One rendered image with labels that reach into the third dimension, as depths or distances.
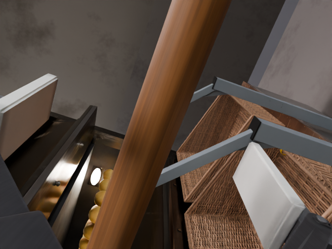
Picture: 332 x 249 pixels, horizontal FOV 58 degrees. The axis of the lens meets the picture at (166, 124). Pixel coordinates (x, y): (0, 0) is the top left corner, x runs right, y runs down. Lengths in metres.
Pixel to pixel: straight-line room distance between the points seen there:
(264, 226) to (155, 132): 0.08
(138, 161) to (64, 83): 3.20
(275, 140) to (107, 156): 1.37
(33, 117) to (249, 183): 0.13
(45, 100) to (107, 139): 1.67
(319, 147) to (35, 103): 0.61
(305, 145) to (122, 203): 0.53
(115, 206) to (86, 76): 3.11
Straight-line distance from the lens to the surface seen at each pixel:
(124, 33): 3.15
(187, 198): 1.36
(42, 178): 1.03
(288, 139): 0.66
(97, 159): 1.91
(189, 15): 0.16
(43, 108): 0.19
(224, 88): 1.09
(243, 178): 0.20
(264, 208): 0.17
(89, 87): 3.31
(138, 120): 0.17
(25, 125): 0.17
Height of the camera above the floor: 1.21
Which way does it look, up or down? 8 degrees down
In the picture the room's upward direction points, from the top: 72 degrees counter-clockwise
